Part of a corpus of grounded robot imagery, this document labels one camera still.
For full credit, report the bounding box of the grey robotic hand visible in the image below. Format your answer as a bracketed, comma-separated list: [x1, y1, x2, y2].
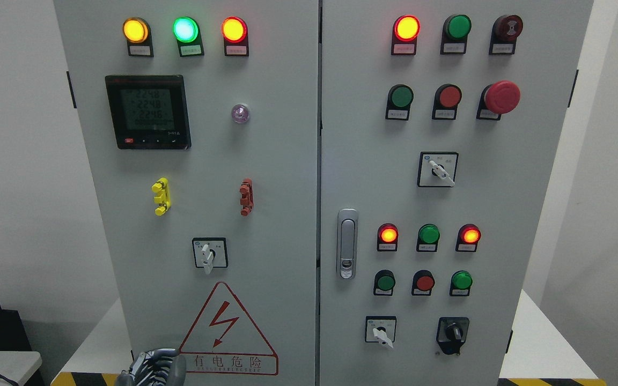
[114, 348, 187, 385]

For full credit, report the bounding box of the white rotary switch door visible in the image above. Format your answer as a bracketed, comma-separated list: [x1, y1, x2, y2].
[192, 237, 229, 274]

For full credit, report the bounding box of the yellow indicator light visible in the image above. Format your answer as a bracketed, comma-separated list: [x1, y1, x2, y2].
[122, 17, 153, 58]

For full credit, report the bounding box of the green lit indicator light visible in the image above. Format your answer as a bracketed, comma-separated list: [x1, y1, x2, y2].
[172, 17, 204, 57]

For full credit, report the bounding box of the red electric hazard warning sticker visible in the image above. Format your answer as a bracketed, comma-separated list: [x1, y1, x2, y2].
[179, 281, 278, 376]

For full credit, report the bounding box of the white side table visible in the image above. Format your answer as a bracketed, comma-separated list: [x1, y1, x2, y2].
[0, 351, 42, 385]

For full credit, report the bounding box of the yellow terminal connector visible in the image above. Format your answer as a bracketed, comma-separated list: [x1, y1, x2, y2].
[151, 177, 171, 217]

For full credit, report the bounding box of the red terminal connector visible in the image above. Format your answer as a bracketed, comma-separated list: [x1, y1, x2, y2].
[239, 178, 254, 217]

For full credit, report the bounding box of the grey electrical cabinet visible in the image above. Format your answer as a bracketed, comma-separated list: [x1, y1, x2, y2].
[54, 1, 593, 385]

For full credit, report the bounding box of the green push button lower left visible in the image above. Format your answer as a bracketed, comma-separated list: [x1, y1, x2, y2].
[373, 270, 396, 296]

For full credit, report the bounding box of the green push button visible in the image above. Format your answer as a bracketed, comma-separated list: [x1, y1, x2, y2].
[373, 270, 396, 296]
[385, 84, 414, 121]
[449, 270, 473, 296]

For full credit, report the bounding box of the black digital power meter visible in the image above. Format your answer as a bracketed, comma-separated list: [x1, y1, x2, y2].
[105, 74, 191, 150]

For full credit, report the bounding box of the red lit indicator lower left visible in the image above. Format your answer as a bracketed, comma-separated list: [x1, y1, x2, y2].
[376, 223, 398, 251]

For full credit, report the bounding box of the clear small light bulb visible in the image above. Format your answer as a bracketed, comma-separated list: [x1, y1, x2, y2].
[231, 103, 251, 124]

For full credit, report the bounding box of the red push button lower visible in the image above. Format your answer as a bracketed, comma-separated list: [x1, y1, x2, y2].
[410, 270, 436, 296]

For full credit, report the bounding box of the red push button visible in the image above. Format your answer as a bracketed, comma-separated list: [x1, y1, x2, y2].
[431, 84, 462, 120]
[410, 270, 436, 296]

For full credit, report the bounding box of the green indicator lower middle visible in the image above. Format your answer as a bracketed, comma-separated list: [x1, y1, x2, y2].
[415, 223, 440, 253]

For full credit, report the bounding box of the green push button lower right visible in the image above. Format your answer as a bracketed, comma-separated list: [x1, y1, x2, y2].
[449, 270, 473, 296]

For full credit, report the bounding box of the red lit indicator lower right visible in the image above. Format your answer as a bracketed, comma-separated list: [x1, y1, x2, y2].
[455, 223, 481, 253]

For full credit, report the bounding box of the red lit indicator light left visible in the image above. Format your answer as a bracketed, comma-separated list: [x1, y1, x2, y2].
[221, 16, 249, 57]

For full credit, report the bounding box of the green push button upper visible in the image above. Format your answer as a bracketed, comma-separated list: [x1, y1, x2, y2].
[385, 84, 414, 121]

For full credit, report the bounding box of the white platform with hazard stripes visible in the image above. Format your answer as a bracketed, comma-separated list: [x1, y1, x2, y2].
[51, 292, 606, 385]

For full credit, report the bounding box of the red push button upper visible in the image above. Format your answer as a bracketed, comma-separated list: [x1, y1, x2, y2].
[431, 84, 462, 120]

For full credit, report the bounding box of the red lit indicator top right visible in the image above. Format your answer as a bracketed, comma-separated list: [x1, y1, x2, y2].
[391, 14, 421, 56]

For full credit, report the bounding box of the red emergency stop button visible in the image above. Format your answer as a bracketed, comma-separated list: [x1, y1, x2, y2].
[476, 80, 521, 121]

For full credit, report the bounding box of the green indicator top right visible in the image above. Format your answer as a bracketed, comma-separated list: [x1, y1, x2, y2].
[440, 14, 473, 55]

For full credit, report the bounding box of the dark red buzzer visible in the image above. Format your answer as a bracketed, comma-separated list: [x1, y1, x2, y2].
[489, 14, 523, 55]

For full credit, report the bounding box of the white rotary switch lower right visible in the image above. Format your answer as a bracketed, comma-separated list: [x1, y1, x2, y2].
[364, 315, 397, 349]

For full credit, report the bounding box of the white rotary switch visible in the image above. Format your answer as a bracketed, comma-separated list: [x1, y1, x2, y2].
[417, 152, 459, 188]
[364, 315, 397, 349]

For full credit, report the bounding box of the silver door handle lock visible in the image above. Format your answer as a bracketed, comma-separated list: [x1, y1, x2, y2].
[336, 208, 358, 279]

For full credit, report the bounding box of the black rotary selector switch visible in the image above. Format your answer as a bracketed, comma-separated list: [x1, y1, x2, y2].
[436, 317, 470, 356]

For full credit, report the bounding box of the white rotary switch upper right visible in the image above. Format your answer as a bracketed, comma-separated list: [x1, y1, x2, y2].
[417, 152, 459, 188]

